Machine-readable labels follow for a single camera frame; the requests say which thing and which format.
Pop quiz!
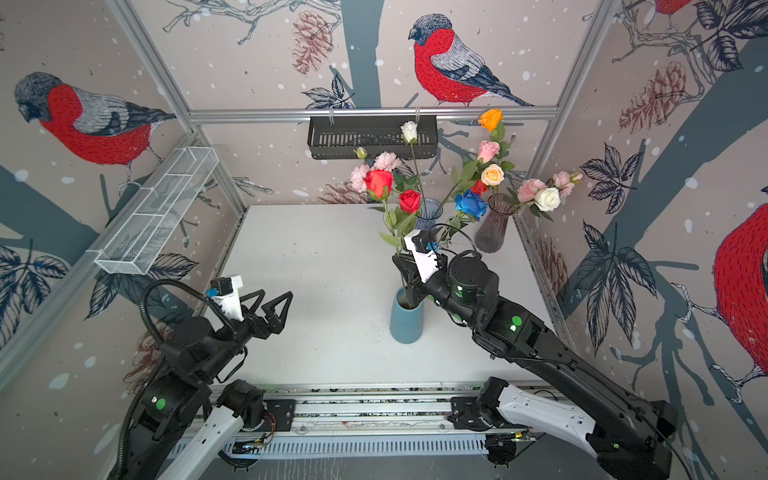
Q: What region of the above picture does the white wire mesh basket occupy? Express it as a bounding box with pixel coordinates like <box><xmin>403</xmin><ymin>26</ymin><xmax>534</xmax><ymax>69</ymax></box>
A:
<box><xmin>95</xmin><ymin>146</ymin><xmax>219</xmax><ymax>275</ymax></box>

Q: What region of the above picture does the orange rose stem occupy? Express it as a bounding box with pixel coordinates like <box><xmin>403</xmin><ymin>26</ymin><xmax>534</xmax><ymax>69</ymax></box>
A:
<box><xmin>479</xmin><ymin>109</ymin><xmax>515</xmax><ymax>194</ymax></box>

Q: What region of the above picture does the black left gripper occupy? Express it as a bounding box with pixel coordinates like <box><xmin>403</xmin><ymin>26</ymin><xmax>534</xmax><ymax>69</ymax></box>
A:
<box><xmin>200</xmin><ymin>286</ymin><xmax>292</xmax><ymax>382</ymax></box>

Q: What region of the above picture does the blue rose stem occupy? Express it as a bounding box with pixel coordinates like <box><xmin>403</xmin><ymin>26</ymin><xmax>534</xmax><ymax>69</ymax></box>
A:
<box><xmin>437</xmin><ymin>190</ymin><xmax>488</xmax><ymax>245</ymax></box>

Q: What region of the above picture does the pink carnation stem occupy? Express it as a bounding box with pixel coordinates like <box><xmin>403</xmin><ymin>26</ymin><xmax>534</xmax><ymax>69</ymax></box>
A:
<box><xmin>517</xmin><ymin>171</ymin><xmax>583</xmax><ymax>206</ymax></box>

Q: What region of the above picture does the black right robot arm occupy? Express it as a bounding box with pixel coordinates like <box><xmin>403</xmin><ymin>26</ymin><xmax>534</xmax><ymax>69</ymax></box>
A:
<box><xmin>392</xmin><ymin>251</ymin><xmax>678</xmax><ymax>479</ymax></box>

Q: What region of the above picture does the teal ceramic vase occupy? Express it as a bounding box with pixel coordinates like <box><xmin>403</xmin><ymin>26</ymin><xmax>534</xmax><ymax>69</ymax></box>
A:
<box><xmin>389</xmin><ymin>288</ymin><xmax>424</xmax><ymax>344</ymax></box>

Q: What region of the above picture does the black hanging wire basket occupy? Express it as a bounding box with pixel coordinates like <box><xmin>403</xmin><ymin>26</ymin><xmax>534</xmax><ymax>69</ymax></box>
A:
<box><xmin>307</xmin><ymin>116</ymin><xmax>438</xmax><ymax>160</ymax></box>

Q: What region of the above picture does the single pink rose stem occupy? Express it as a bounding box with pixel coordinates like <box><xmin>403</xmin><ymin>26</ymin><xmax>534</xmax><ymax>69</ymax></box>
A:
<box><xmin>454</xmin><ymin>140</ymin><xmax>505</xmax><ymax>190</ymax></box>

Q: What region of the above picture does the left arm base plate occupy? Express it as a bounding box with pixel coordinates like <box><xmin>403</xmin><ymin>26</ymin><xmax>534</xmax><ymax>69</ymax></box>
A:
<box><xmin>257</xmin><ymin>399</ymin><xmax>297</xmax><ymax>433</ymax></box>

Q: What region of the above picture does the small red rose stem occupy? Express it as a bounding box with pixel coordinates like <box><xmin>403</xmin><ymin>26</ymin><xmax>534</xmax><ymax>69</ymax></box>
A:
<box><xmin>393</xmin><ymin>190</ymin><xmax>422</xmax><ymax>237</ymax></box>

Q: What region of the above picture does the blue purple glass vase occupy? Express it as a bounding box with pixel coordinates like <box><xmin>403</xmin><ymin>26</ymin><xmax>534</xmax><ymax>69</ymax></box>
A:
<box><xmin>415</xmin><ymin>198</ymin><xmax>443</xmax><ymax>231</ymax></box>

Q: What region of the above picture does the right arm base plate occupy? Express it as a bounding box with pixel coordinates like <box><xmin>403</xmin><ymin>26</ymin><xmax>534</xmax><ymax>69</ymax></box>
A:
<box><xmin>447</xmin><ymin>396</ymin><xmax>498</xmax><ymax>432</ymax></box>

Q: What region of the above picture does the aluminium rail base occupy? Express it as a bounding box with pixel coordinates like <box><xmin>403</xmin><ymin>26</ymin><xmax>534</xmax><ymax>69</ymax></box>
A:
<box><xmin>161</xmin><ymin>383</ymin><xmax>619</xmax><ymax>460</ymax></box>

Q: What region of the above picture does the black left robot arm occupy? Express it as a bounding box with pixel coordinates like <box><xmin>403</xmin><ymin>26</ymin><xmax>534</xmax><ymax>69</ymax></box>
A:
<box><xmin>109</xmin><ymin>290</ymin><xmax>296</xmax><ymax>479</ymax></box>

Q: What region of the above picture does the mauve glass vase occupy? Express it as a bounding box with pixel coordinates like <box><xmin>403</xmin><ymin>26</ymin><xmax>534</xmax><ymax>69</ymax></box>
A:
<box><xmin>475</xmin><ymin>194</ymin><xmax>518</xmax><ymax>253</ymax></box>

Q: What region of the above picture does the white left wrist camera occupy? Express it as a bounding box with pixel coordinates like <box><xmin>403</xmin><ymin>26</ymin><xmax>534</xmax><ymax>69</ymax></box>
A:
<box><xmin>206</xmin><ymin>275</ymin><xmax>244</xmax><ymax>321</ymax></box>

